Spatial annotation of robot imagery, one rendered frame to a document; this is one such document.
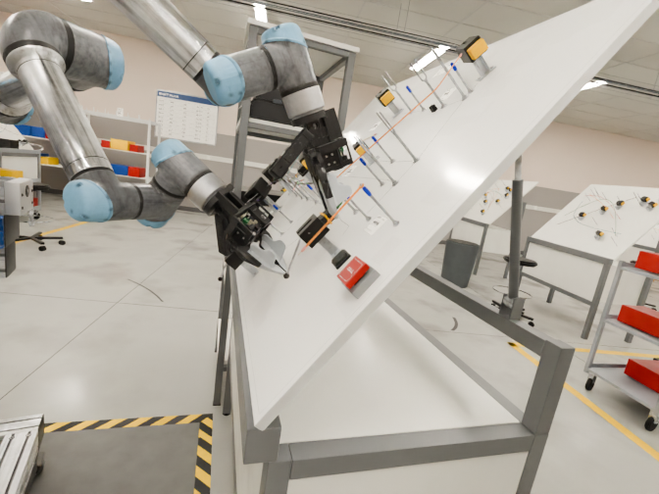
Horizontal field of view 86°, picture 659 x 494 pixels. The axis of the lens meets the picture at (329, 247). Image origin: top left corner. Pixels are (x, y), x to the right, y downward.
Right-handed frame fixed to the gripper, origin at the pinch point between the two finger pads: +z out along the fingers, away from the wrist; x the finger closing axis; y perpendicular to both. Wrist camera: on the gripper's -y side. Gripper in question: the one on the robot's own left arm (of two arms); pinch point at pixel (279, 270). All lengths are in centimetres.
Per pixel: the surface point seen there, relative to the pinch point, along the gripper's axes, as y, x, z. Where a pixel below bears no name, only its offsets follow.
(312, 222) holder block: 11.1, 6.3, -2.0
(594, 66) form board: 57, 31, 14
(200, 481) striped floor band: -109, -23, 34
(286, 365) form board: 6.7, -17.8, 12.5
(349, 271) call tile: 20.1, -4.7, 9.0
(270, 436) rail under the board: 3.9, -27.0, 17.8
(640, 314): -27, 197, 188
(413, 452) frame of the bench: 5.5, -12.4, 41.5
